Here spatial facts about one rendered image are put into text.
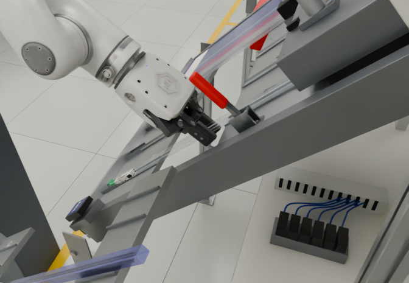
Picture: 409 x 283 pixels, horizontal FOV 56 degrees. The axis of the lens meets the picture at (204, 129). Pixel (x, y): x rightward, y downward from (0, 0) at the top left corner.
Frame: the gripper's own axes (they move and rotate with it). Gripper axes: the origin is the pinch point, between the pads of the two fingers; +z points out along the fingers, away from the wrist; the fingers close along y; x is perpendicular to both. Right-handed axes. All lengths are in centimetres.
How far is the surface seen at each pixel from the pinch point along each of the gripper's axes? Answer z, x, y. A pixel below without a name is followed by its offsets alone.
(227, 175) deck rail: 4.6, -5.2, -10.1
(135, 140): -6.0, 31.9, 15.9
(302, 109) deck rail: 3.3, -20.8, -10.0
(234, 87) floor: 30, 96, 152
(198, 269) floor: 46, 84, 27
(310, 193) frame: 35.0, 14.3, 20.9
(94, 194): -6.4, 31.8, -2.7
